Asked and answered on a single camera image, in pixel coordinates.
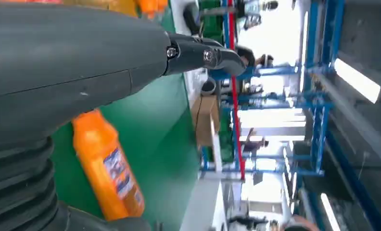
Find orange drink bottle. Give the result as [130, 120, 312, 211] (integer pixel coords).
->
[136, 0, 169, 19]
[71, 109, 146, 222]

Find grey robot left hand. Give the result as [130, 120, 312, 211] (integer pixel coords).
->
[0, 3, 246, 231]

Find green crate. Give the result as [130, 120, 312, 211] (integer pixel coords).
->
[199, 0, 226, 44]

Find open cardboard box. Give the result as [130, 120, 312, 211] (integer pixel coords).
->
[191, 95, 222, 148]

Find person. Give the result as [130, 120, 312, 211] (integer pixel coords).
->
[235, 45, 275, 69]
[282, 215, 321, 231]

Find blue shelving frame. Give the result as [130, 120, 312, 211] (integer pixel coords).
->
[199, 0, 346, 179]

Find yellow sheet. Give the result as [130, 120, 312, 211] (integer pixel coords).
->
[61, 0, 139, 17]

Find ceiling light panel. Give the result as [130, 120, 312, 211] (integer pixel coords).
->
[333, 58, 381, 104]
[320, 192, 342, 231]

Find red pole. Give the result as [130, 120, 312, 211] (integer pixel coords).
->
[227, 0, 246, 181]

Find green table mat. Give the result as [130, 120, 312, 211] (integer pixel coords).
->
[51, 6, 200, 231]

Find flat white board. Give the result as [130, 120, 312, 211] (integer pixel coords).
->
[209, 113, 224, 175]

